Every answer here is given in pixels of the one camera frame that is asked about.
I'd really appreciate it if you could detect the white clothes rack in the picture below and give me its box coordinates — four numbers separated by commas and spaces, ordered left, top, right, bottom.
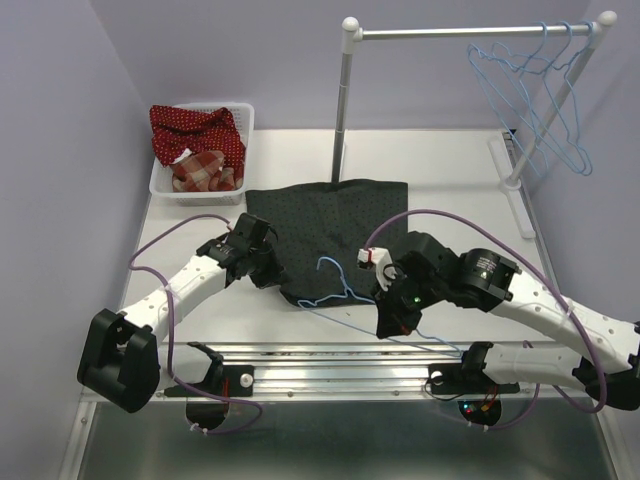
323, 10, 618, 241

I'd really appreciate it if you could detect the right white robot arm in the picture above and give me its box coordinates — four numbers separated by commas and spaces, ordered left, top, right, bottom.
357, 231, 639, 411

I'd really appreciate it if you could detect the white perforated plastic basket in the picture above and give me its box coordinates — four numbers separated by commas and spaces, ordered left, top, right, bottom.
149, 102, 255, 206

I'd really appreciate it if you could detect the aluminium mounting rail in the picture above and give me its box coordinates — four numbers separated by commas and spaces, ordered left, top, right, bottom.
144, 341, 576, 401

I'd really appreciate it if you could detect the orange plaid cloth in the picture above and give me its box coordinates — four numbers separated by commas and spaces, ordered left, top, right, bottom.
171, 150, 244, 193

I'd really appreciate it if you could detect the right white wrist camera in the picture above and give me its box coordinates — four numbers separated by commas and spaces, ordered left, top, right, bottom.
357, 247, 399, 291

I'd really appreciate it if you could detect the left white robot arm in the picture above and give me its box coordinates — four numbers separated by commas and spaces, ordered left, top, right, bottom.
76, 213, 287, 413

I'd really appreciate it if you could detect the blue wire hanger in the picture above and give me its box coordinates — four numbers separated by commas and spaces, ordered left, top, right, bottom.
505, 22, 587, 185
297, 256, 462, 359
465, 20, 551, 176
546, 21, 599, 176

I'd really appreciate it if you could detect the red dotted cloth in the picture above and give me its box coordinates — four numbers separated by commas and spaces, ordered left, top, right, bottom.
149, 105, 246, 179

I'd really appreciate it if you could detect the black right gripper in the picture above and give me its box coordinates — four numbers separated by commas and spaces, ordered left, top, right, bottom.
370, 272, 446, 340

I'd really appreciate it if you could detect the dark dotted skirt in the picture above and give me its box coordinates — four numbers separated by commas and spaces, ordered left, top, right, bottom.
245, 179, 408, 307

